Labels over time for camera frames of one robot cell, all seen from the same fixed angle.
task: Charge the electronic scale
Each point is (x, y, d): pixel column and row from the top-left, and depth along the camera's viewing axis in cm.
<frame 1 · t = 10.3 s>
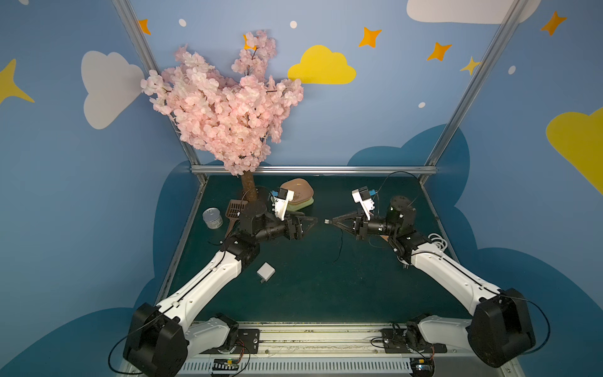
left hand: (310, 214, 72), fingers open
right hand: (337, 220, 71), fingers closed
silver tin can: (213, 217, 101), point 6 cm above the table
brown plastic litter scoop: (234, 210, 104), point 6 cm above the table
pink panda pet bowl: (303, 193, 112), point 4 cm above the table
white USB power adapter: (265, 272, 90), point 2 cm above the table

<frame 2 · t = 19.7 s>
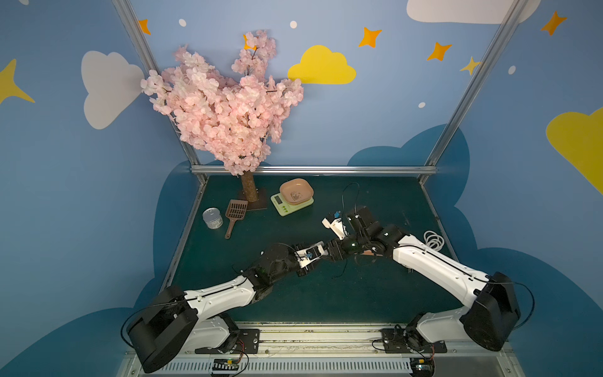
left hand: (318, 244, 79), fingers open
right hand: (326, 249, 78), fingers open
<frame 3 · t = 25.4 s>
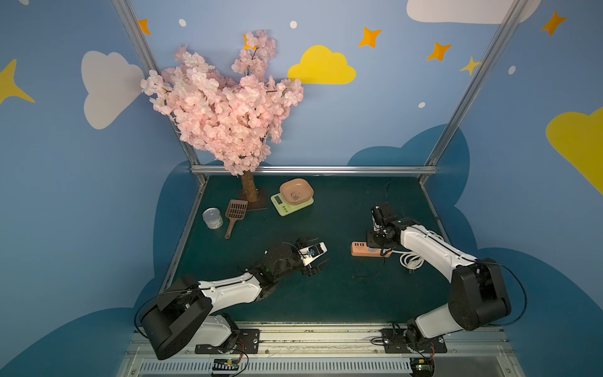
left hand: (322, 243, 80), fingers open
right hand: (374, 239, 91), fingers open
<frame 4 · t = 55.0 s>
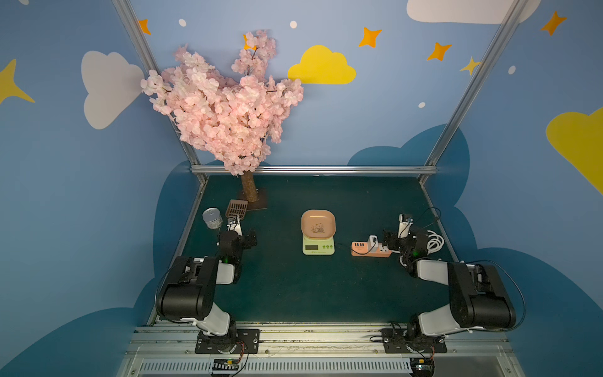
left hand: (240, 225, 94), fingers open
right hand: (398, 228, 96), fingers open
pink panda pet bowl: (318, 223, 101), point 5 cm above the table
green electronic kitchen scale: (318, 247, 97), point 2 cm above the table
